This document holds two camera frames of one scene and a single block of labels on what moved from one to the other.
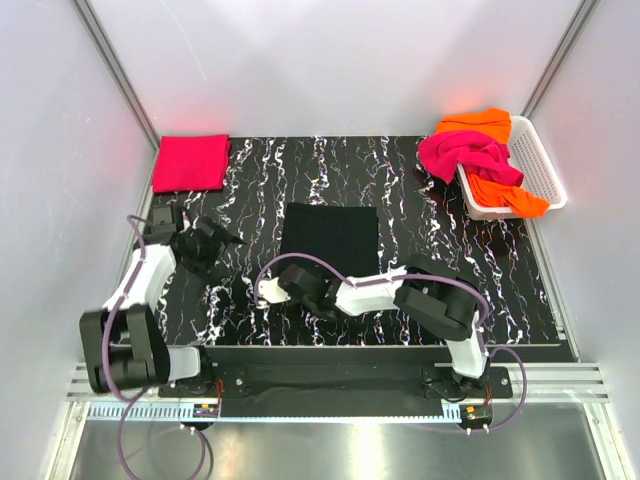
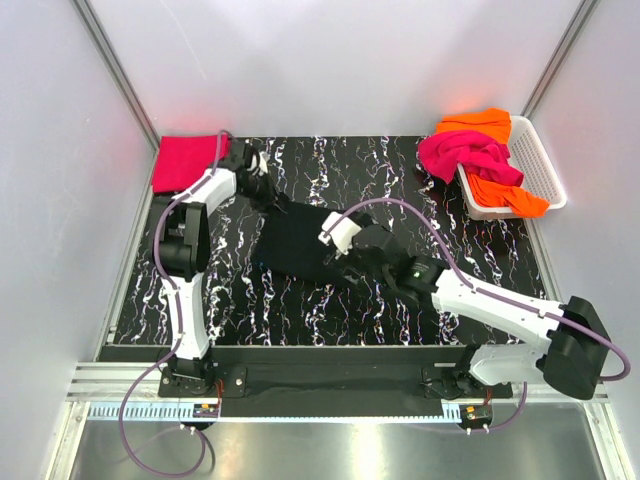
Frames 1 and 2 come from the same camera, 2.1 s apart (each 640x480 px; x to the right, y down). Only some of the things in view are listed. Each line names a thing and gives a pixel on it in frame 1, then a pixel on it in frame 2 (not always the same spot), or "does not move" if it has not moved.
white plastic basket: [529, 156] does not move
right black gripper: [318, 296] to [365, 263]
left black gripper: [221, 237] to [270, 202]
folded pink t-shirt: [187, 163] does not move
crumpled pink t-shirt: [480, 155] does not move
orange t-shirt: [495, 122] does not move
